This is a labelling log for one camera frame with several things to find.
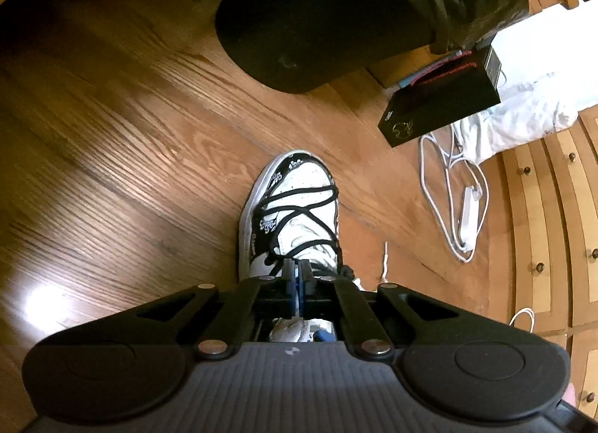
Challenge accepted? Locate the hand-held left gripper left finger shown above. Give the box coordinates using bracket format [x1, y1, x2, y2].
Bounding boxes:
[110, 261, 300, 360]

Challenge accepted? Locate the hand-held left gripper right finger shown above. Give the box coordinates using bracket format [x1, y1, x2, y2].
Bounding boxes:
[299, 261, 474, 360]

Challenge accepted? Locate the white and black sneaker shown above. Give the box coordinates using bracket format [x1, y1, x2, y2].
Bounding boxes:
[238, 149, 363, 344]

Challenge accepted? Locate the black shoelace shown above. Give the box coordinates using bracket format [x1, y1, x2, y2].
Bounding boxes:
[255, 183, 356, 280]

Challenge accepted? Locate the wooden drawer cabinet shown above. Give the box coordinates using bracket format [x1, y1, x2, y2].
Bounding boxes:
[497, 106, 598, 420]

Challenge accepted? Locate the black trash bin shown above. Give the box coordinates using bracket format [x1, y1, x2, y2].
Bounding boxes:
[215, 0, 449, 93]

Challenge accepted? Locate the white cloth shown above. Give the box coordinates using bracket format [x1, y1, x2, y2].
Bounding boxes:
[455, 71, 598, 167]

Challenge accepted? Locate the white cable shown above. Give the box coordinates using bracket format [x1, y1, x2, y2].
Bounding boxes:
[509, 309, 537, 335]

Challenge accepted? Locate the black gift bag red cord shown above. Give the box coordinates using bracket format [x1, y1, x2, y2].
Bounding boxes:
[377, 43, 506, 150]

